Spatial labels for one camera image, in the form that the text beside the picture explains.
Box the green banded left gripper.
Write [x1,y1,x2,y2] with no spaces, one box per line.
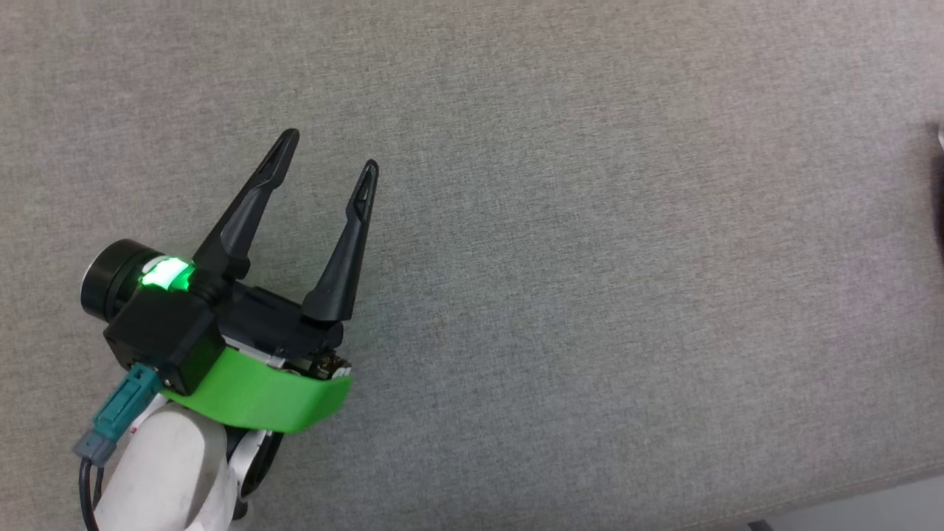
[162,128,380,435]

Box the teal camera cable connector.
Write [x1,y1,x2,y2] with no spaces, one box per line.
[72,365,163,466]

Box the black camera cable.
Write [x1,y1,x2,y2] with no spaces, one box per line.
[77,457,105,531]

